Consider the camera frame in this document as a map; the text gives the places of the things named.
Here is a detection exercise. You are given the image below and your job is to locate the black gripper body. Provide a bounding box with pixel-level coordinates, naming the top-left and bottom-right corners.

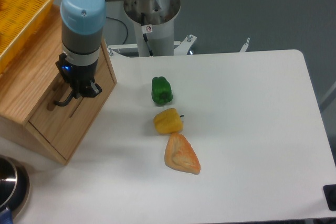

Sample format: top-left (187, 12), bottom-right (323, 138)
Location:
top-left (57, 52), bottom-right (98, 97)

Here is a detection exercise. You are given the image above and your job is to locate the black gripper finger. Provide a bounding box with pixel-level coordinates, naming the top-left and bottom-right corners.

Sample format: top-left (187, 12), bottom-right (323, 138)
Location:
top-left (56, 62), bottom-right (80, 99)
top-left (80, 81), bottom-right (102, 98)

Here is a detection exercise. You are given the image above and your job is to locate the wooden top drawer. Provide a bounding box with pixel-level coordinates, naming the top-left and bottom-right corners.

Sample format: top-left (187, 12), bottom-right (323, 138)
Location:
top-left (25, 41), bottom-right (117, 165)

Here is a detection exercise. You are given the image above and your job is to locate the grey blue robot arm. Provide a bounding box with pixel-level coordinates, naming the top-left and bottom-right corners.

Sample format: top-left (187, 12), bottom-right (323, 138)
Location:
top-left (55, 0), bottom-right (125, 106)

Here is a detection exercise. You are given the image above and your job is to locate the wooden drawer cabinet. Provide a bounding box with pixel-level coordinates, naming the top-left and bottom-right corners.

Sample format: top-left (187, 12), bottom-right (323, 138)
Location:
top-left (0, 5), bottom-right (118, 166)

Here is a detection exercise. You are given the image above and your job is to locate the green toy bell pepper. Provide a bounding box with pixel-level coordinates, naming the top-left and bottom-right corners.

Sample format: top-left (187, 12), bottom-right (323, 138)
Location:
top-left (151, 76), bottom-right (173, 105)

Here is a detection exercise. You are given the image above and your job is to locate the yellow toy bell pepper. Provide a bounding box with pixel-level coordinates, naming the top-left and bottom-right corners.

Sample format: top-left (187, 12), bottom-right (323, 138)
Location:
top-left (153, 108), bottom-right (184, 134)

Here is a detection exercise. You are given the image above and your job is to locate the yellow plastic basket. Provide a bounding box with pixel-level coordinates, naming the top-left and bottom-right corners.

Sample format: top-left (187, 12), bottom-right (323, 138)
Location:
top-left (1, 0), bottom-right (54, 73)

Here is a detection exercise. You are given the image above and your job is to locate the toy pastry turnover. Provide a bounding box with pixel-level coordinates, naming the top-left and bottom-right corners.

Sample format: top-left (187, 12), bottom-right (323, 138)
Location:
top-left (164, 133), bottom-right (201, 175)

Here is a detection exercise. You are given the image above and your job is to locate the steel pot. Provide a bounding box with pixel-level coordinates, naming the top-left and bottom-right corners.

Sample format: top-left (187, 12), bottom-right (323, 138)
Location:
top-left (1, 155), bottom-right (30, 222)

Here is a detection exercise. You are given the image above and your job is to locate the blue object at corner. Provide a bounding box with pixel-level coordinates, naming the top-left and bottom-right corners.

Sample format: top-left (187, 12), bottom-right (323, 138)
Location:
top-left (0, 207), bottom-right (13, 224)

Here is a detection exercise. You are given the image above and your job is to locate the black table edge clamp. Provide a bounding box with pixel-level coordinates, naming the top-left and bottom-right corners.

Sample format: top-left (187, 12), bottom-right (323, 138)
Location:
top-left (323, 184), bottom-right (336, 211)

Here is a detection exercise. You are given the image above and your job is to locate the black cable on floor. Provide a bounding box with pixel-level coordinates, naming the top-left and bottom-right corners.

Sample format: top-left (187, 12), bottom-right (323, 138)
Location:
top-left (106, 16), bottom-right (129, 45)

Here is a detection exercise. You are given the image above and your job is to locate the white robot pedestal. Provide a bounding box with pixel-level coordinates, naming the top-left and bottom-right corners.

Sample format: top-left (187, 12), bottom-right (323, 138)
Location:
top-left (108, 0), bottom-right (197, 57)

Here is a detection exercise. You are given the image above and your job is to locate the white bracket behind table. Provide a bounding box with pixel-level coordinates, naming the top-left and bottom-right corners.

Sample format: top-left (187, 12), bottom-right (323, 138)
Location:
top-left (239, 37), bottom-right (250, 52)

